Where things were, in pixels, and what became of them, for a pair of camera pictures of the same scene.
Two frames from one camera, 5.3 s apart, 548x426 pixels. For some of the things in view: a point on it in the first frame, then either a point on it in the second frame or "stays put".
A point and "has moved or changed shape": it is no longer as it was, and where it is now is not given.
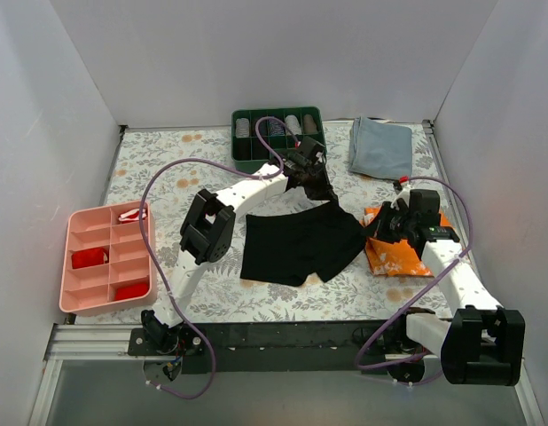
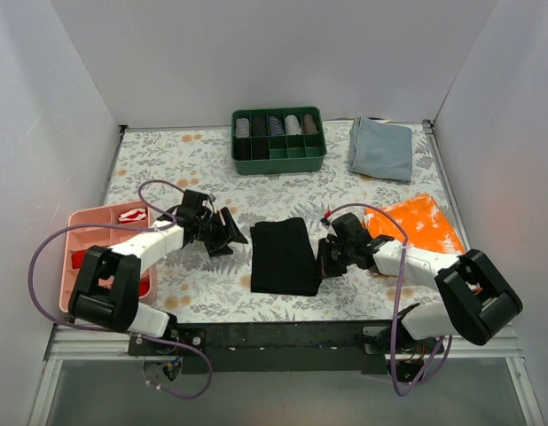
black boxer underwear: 284,248 has moved or changed shape
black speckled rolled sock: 262,127 stays put
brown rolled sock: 309,126 stays put
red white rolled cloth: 132,216 stays put
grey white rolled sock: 242,128 stays put
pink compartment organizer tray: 107,261 stays put
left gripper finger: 316,188 -> 217,248
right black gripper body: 382,224 -> 329,258
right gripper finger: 393,223 -> 334,264
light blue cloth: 380,148 stays put
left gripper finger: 324,186 -> 232,229
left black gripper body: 318,185 -> 219,233
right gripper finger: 378,222 -> 323,261
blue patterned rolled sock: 276,128 stays put
